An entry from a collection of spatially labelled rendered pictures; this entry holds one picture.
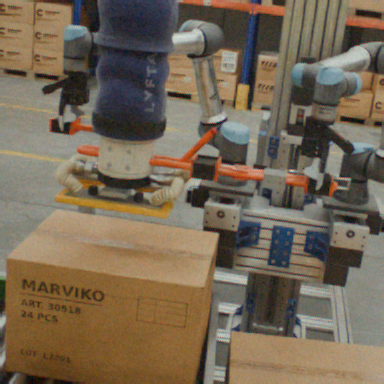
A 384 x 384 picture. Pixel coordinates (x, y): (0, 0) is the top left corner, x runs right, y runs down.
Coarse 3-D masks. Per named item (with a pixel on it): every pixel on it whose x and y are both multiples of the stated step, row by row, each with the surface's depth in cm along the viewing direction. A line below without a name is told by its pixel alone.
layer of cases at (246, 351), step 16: (240, 336) 217; (256, 336) 218; (272, 336) 219; (240, 352) 207; (256, 352) 208; (272, 352) 210; (288, 352) 211; (304, 352) 212; (320, 352) 213; (336, 352) 214; (352, 352) 216; (368, 352) 217; (240, 368) 198; (256, 368) 199; (272, 368) 200; (288, 368) 202; (304, 368) 203; (320, 368) 204; (336, 368) 205; (352, 368) 206; (368, 368) 207
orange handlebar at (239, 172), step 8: (80, 128) 205; (88, 128) 205; (80, 152) 178; (88, 152) 178; (96, 152) 177; (152, 160) 177; (160, 160) 177; (168, 160) 177; (176, 168) 177; (184, 168) 176; (224, 168) 178; (232, 168) 178; (240, 168) 177; (248, 168) 178; (232, 176) 176; (240, 176) 175; (248, 176) 175; (256, 176) 175; (288, 176) 178; (296, 176) 178; (304, 176) 179; (288, 184) 175; (296, 184) 175; (304, 184) 174; (336, 184) 175
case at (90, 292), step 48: (48, 240) 185; (96, 240) 189; (144, 240) 194; (192, 240) 198; (48, 288) 172; (96, 288) 171; (144, 288) 170; (192, 288) 169; (48, 336) 177; (96, 336) 175; (144, 336) 174; (192, 336) 173
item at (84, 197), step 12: (60, 192) 173; (84, 192) 174; (96, 192) 173; (84, 204) 169; (96, 204) 169; (108, 204) 169; (120, 204) 170; (132, 204) 170; (144, 204) 171; (168, 204) 175; (156, 216) 168
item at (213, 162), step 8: (192, 160) 174; (200, 160) 179; (208, 160) 180; (216, 160) 181; (192, 168) 175; (200, 168) 174; (208, 168) 174; (216, 168) 174; (192, 176) 175; (200, 176) 174; (208, 176) 174; (216, 176) 175
